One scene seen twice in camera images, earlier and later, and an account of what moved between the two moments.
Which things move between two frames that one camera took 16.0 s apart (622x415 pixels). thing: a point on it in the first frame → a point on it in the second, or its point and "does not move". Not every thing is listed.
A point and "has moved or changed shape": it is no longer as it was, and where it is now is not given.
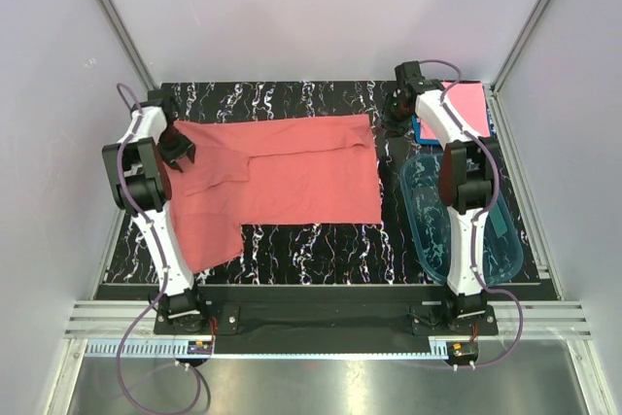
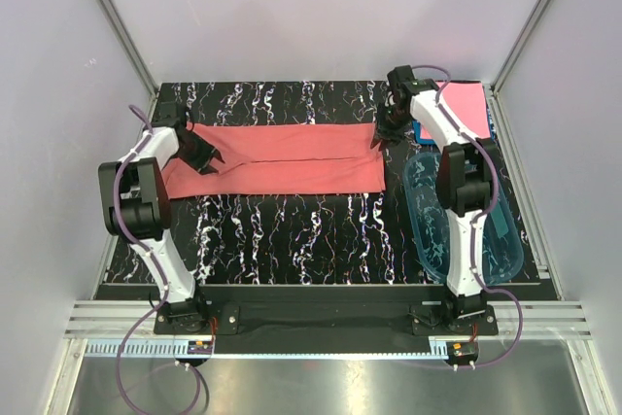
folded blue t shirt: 430,141 does not move
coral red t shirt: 286,170 has moved or changed shape
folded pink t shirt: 468,101 does not move
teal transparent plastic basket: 426,216 does not move
